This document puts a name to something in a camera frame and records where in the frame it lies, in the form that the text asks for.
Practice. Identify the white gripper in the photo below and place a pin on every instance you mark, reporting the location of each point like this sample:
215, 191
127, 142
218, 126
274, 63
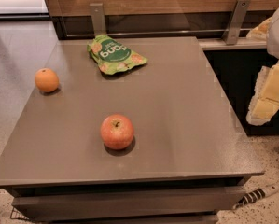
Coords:
265, 102

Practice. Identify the orange fruit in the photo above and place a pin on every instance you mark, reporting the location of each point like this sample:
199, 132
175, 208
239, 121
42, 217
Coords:
46, 80

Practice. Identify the grey table cabinet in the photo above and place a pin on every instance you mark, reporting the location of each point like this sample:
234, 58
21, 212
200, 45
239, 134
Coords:
159, 144

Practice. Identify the green snack bag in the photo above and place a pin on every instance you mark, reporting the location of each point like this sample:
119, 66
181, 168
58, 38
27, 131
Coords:
113, 57

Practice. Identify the red apple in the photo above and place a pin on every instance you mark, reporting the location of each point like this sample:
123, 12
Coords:
117, 132

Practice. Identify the right metal bracket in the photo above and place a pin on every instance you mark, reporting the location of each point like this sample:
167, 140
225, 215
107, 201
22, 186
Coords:
232, 32

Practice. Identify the metal bracket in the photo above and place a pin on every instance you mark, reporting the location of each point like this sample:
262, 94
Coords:
232, 32
98, 18

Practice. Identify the left metal bracket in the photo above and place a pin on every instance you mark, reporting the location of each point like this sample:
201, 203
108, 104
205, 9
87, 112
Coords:
98, 18

